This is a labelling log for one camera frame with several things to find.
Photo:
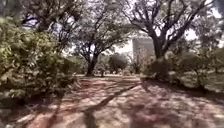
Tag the red brick path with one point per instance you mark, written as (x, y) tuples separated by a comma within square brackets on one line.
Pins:
[(116, 106)]

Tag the leafy green bush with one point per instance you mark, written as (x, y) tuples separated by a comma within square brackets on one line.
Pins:
[(186, 68), (30, 63)]

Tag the large dark-trunked tree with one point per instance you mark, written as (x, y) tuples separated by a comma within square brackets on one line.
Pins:
[(157, 46), (92, 63)]

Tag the grey building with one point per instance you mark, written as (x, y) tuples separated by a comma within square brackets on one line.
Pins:
[(142, 50)]

